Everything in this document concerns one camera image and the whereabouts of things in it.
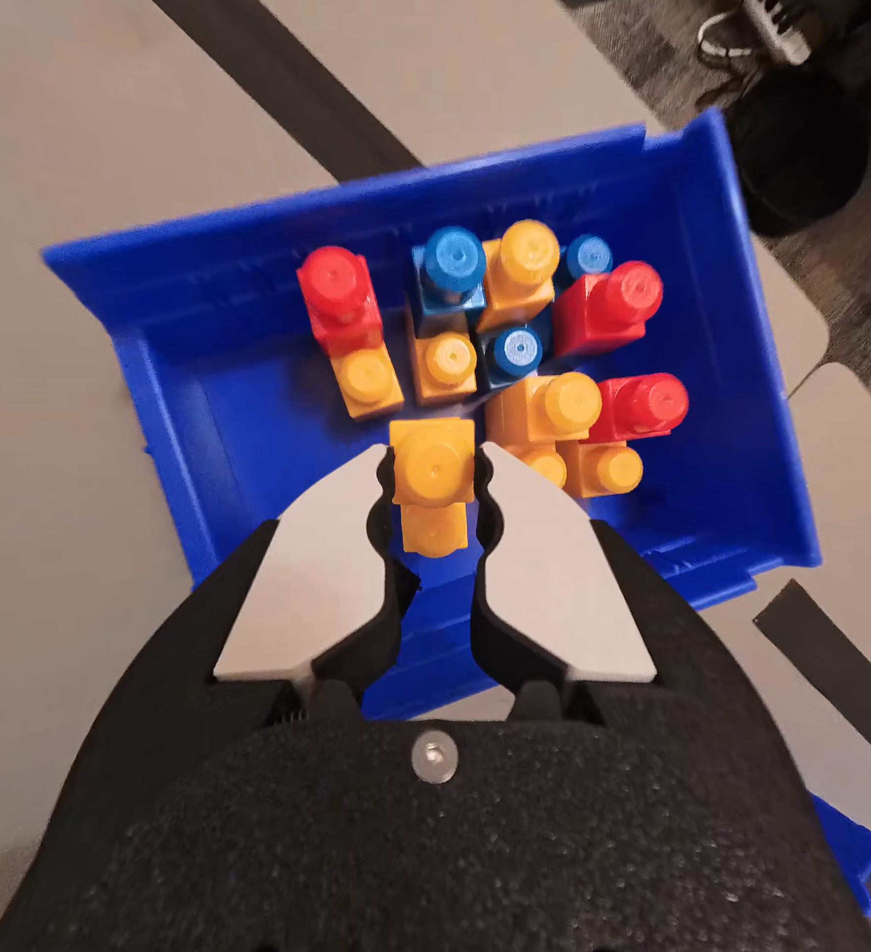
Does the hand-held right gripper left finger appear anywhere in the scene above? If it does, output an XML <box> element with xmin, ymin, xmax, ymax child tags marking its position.
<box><xmin>214</xmin><ymin>443</ymin><xmax>423</xmax><ymax>704</ymax></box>

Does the blue plastic bin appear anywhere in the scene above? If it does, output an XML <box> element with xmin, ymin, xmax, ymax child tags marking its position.
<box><xmin>811</xmin><ymin>792</ymin><xmax>871</xmax><ymax>917</ymax></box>
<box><xmin>41</xmin><ymin>108</ymin><xmax>824</xmax><ymax>721</ymax></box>

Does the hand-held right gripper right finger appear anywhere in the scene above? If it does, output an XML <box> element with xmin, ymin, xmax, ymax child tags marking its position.
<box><xmin>469</xmin><ymin>441</ymin><xmax>658</xmax><ymax>689</ymax></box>

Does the black round container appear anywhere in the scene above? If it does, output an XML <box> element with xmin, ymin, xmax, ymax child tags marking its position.
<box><xmin>729</xmin><ymin>70</ymin><xmax>871</xmax><ymax>240</ymax></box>

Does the yellow one-stud toy block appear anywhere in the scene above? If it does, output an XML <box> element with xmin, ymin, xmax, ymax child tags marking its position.
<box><xmin>486</xmin><ymin>372</ymin><xmax>603</xmax><ymax>447</ymax></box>
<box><xmin>389</xmin><ymin>418</ymin><xmax>476</xmax><ymax>507</ymax></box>

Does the pile of assembled block steps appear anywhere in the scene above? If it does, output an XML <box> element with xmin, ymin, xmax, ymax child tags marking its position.
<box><xmin>296</xmin><ymin>219</ymin><xmax>665</xmax><ymax>422</ymax></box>

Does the white power strip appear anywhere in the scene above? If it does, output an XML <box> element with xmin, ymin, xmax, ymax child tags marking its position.
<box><xmin>699</xmin><ymin>0</ymin><xmax>814</xmax><ymax>66</ymax></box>

